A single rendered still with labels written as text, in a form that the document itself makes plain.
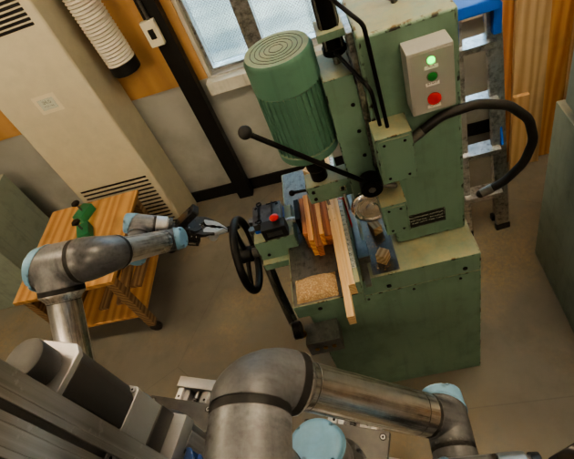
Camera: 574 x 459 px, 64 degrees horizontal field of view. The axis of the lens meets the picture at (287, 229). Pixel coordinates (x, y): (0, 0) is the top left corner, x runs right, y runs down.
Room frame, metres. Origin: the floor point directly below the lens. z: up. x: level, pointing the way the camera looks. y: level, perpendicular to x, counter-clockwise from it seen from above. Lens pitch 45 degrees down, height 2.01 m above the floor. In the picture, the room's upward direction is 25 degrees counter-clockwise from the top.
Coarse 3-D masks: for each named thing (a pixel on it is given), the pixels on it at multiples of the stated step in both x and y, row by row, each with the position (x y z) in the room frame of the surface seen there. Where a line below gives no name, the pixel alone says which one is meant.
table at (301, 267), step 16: (288, 176) 1.35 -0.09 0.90; (288, 192) 1.26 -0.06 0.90; (304, 192) 1.23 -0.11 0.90; (304, 240) 1.01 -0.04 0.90; (288, 256) 1.01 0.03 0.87; (304, 256) 0.95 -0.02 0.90; (320, 256) 0.93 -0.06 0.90; (304, 272) 0.89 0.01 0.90; (320, 272) 0.87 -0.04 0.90; (336, 272) 0.84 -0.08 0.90; (304, 304) 0.79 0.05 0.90; (320, 304) 0.77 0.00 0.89; (336, 304) 0.76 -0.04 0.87
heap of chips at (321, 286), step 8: (296, 280) 0.88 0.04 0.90; (304, 280) 0.85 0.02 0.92; (312, 280) 0.83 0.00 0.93; (320, 280) 0.82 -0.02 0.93; (328, 280) 0.81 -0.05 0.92; (296, 288) 0.85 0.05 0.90; (304, 288) 0.82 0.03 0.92; (312, 288) 0.81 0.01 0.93; (320, 288) 0.80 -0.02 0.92; (328, 288) 0.79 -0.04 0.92; (336, 288) 0.79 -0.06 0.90; (304, 296) 0.80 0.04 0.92; (312, 296) 0.79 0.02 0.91; (320, 296) 0.78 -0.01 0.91; (328, 296) 0.78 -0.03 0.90
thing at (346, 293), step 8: (328, 208) 1.06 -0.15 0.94; (336, 232) 0.95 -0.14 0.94; (336, 240) 0.92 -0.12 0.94; (336, 248) 0.90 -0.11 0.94; (336, 256) 0.87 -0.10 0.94; (344, 272) 0.80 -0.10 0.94; (344, 280) 0.77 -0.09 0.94; (344, 288) 0.75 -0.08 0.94; (344, 296) 0.73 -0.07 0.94; (344, 304) 0.70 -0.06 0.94; (352, 304) 0.69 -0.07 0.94; (352, 312) 0.67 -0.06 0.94; (352, 320) 0.66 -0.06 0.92
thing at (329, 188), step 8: (344, 168) 1.06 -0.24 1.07; (304, 176) 1.11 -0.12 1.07; (328, 176) 1.06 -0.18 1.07; (336, 176) 1.04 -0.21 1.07; (312, 184) 1.06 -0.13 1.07; (320, 184) 1.04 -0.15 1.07; (328, 184) 1.03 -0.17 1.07; (336, 184) 1.03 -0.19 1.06; (344, 184) 1.02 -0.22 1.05; (312, 192) 1.04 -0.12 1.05; (320, 192) 1.04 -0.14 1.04; (328, 192) 1.03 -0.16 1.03; (336, 192) 1.03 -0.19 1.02; (352, 192) 1.02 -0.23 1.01; (312, 200) 1.05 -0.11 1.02; (320, 200) 1.04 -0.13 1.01
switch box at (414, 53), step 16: (400, 48) 0.89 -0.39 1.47; (416, 48) 0.85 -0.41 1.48; (432, 48) 0.83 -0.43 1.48; (448, 48) 0.82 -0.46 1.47; (416, 64) 0.83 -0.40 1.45; (432, 64) 0.83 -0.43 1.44; (448, 64) 0.82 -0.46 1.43; (416, 80) 0.83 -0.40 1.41; (448, 80) 0.82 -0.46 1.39; (416, 96) 0.83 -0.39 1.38; (448, 96) 0.82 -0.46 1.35; (416, 112) 0.84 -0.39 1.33
